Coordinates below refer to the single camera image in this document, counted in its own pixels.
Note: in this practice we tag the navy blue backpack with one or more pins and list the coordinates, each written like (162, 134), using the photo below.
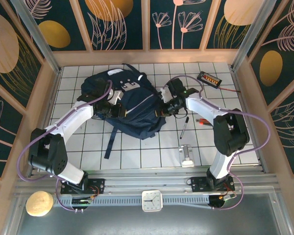
(139, 115)

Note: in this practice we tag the black marker pen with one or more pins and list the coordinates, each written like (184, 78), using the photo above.
(184, 127)

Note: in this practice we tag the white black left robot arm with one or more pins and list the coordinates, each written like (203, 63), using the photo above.
(71, 117)

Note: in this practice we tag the red orange pen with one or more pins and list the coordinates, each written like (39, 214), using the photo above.
(202, 121)

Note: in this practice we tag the black battery charger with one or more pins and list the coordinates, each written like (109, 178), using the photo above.
(209, 79)

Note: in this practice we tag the silver white stapler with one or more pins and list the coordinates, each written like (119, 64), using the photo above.
(187, 157)

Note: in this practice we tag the white square analog clock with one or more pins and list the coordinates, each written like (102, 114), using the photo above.
(152, 200)

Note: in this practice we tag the grey metal sheet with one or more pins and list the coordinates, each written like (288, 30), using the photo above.
(161, 222)

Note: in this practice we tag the aluminium mounting rail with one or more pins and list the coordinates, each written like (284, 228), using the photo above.
(147, 182)

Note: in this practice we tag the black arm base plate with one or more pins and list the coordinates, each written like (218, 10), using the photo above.
(98, 184)
(198, 184)

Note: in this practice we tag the aluminium frame post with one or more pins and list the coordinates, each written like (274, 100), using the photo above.
(38, 36)
(256, 36)

